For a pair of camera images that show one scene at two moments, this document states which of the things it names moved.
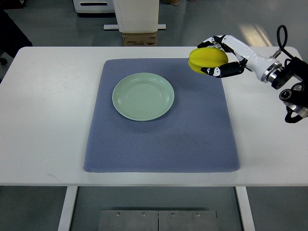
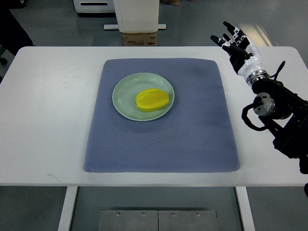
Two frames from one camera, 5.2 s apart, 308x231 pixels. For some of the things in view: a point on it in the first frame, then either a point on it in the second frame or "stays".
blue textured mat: [197, 134] stays
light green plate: [142, 96] stays
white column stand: [136, 16] stays
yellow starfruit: [205, 57] -> [149, 99]
